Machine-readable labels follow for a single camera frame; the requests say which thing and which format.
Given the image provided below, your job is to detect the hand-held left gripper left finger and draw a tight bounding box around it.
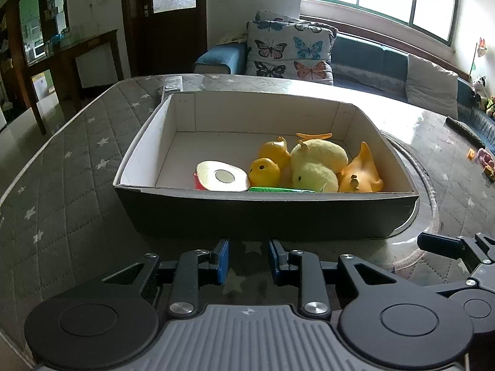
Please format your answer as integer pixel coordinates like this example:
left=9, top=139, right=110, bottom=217
left=101, top=237, right=231, bottom=318

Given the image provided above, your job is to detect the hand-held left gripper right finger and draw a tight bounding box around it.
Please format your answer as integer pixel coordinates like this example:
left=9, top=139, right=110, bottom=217
left=268, top=238, right=399, bottom=318

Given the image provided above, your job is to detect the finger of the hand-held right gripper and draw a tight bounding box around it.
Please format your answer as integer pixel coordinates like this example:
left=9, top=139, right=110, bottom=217
left=418, top=232, right=495, bottom=299

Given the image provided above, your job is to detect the grey cardboard box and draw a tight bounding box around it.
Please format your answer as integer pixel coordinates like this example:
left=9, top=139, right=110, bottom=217
left=113, top=91, right=420, bottom=241

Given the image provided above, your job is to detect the green packet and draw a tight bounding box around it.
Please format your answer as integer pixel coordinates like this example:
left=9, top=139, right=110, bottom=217
left=247, top=186, right=316, bottom=193

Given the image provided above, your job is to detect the white round disc toy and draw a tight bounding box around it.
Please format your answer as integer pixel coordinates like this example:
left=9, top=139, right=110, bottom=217
left=196, top=160, right=250, bottom=192

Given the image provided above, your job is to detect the round yellow rubber duck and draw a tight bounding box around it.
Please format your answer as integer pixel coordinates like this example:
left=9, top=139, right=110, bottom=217
left=247, top=157, right=280, bottom=187

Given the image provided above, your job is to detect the large orange rubber duck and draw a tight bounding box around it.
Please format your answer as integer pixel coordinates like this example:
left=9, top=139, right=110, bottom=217
left=338, top=141, right=385, bottom=194

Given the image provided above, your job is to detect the small orange rubber duck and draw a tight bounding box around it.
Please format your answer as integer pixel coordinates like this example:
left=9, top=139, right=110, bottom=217
left=258, top=135, right=292, bottom=171

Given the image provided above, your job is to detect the yellow plush duck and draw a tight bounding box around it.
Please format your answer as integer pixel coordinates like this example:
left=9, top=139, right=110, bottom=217
left=290, top=132, right=349, bottom=194

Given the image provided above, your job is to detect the dark cylindrical roll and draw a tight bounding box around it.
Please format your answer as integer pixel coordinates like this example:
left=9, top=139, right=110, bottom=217
left=444, top=115, right=486, bottom=150

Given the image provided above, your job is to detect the grey quilted star cover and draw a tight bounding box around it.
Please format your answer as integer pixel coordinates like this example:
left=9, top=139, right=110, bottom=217
left=0, top=73, right=495, bottom=371

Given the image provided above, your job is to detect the grey cushion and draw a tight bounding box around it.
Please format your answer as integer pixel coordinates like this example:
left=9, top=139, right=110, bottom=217
left=404, top=53, right=460, bottom=121

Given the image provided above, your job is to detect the black and white plush cow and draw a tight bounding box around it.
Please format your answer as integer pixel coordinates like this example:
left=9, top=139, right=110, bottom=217
left=471, top=76, right=487, bottom=103

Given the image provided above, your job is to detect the white remote control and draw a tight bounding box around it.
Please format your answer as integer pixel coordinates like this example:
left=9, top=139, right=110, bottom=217
left=160, top=75, right=183, bottom=101

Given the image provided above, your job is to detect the blue sofa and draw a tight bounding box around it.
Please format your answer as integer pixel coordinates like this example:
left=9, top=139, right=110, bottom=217
left=193, top=33, right=495, bottom=151

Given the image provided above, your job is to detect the butterfly print pillow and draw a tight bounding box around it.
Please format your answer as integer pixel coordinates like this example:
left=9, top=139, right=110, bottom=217
left=254, top=10, right=338, bottom=47
left=244, top=20, right=334, bottom=86

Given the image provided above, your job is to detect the pale cloth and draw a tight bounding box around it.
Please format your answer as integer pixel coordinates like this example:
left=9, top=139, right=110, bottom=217
left=216, top=32, right=248, bottom=45

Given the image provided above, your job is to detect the dark wooden door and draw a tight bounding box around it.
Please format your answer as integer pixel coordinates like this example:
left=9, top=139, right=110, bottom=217
left=120, top=0, right=208, bottom=82

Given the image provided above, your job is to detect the dark wooden table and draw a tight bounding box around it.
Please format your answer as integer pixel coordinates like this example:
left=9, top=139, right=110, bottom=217
left=26, top=29, right=125, bottom=137

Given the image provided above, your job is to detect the dark wooden display cabinet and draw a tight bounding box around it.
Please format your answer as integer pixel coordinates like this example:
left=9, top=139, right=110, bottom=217
left=0, top=0, right=72, bottom=124

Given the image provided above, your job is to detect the orange wall decoration on stick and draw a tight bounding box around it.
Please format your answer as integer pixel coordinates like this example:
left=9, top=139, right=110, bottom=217
left=468, top=37, right=488, bottom=76

